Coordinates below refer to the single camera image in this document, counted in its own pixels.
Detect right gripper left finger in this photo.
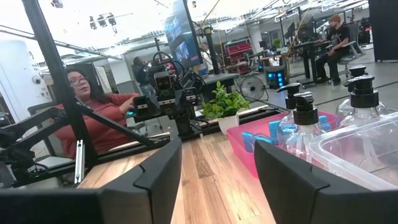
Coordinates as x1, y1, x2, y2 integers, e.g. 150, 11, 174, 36
0, 136, 183, 224

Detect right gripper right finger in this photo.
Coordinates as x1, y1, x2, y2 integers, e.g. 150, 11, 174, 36
254, 140, 398, 224

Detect blue sponge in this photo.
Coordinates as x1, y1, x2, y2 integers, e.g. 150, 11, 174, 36
268, 119, 298, 146
318, 115, 332, 132
241, 132, 275, 153

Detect clear pump bottle black cap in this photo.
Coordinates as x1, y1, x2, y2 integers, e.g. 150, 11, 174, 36
348, 64, 368, 78
284, 91, 324, 162
276, 82, 301, 147
335, 74, 389, 131

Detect person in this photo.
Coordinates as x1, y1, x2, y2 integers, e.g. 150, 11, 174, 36
315, 14, 353, 87
132, 55, 156, 96
53, 68, 141, 160

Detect pink plastic bin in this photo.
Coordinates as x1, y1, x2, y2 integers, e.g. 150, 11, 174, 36
226, 110, 338, 179

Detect tall clear plastic bin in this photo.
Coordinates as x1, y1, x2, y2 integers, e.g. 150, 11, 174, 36
308, 111, 398, 192

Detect black desk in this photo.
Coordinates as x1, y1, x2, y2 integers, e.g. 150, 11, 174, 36
290, 40, 331, 90
201, 73, 241, 94

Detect large display screen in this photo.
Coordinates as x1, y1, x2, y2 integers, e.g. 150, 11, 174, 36
164, 0, 203, 70

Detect green plant in white pot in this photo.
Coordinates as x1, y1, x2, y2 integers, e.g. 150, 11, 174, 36
201, 80, 251, 135

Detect round floor fan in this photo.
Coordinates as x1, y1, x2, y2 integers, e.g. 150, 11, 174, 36
239, 75, 267, 103

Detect red shelf rack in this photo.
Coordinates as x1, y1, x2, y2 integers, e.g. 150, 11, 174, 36
223, 37, 253, 67

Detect computer case blue lights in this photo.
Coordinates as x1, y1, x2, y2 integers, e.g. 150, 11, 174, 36
263, 65, 287, 91

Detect grey office chair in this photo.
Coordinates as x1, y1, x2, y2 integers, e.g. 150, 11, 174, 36
337, 22, 366, 68

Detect white frame bracket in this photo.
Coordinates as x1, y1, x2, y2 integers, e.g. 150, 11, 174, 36
73, 139, 86, 185

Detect black screen stand post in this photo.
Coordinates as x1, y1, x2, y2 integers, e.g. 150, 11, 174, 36
203, 26, 220, 75

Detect black aluminium frame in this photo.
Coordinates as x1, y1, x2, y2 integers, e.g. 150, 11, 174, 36
0, 0, 280, 187

